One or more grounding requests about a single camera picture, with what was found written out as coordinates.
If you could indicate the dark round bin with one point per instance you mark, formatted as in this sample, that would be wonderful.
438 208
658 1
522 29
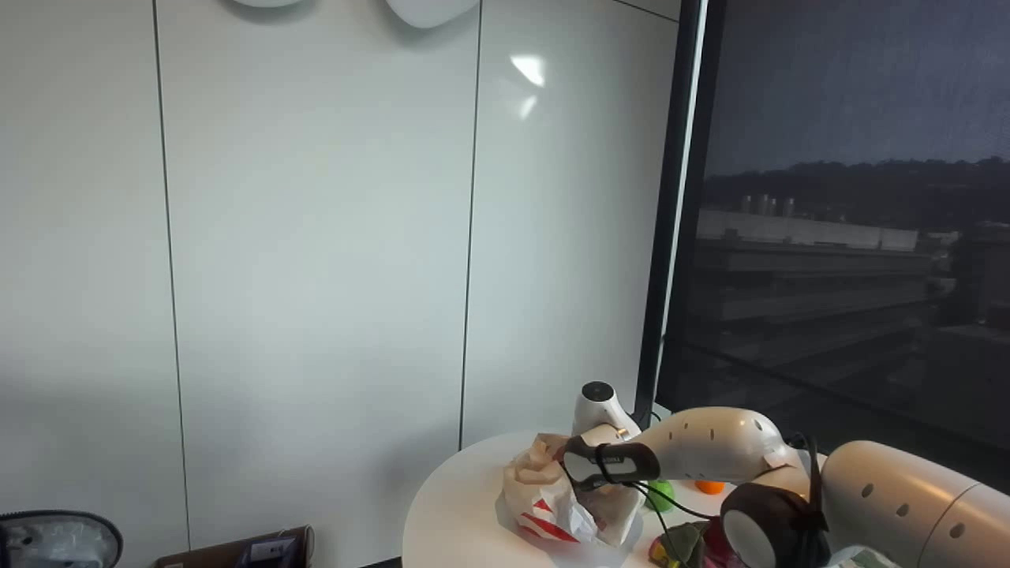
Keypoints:
59 540

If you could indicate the red round fruit toy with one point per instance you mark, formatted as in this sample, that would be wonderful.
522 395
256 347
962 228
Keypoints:
713 548

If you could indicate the green round fruit toy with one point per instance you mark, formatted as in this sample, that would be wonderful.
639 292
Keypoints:
662 492

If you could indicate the white red plastic bag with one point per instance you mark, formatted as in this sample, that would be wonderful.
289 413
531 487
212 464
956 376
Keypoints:
540 501

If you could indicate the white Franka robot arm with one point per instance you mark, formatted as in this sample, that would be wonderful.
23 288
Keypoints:
798 505

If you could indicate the dark framed board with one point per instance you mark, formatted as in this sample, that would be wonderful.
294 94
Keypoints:
269 551

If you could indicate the orange round fruit toy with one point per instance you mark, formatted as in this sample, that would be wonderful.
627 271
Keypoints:
711 487

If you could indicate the green plush toy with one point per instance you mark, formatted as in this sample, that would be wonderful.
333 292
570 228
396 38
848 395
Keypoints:
677 548

